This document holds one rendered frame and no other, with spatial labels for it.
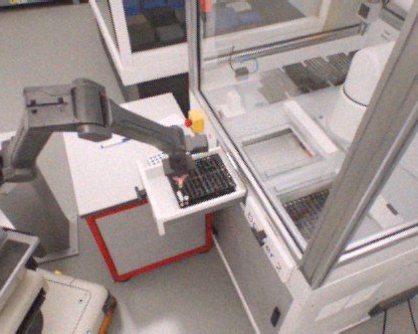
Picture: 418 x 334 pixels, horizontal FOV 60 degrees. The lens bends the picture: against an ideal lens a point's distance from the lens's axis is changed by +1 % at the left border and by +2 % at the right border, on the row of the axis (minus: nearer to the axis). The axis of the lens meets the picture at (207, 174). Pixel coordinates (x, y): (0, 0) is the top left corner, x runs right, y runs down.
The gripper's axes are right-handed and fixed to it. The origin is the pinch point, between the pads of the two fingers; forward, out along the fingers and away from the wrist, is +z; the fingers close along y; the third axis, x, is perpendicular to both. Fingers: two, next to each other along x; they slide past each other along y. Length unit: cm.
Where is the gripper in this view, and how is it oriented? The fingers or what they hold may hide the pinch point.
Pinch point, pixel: (179, 178)
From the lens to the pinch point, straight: 124.6
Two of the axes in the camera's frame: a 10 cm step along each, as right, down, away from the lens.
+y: -9.7, 2.0, -1.3
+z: 0.1, 5.6, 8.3
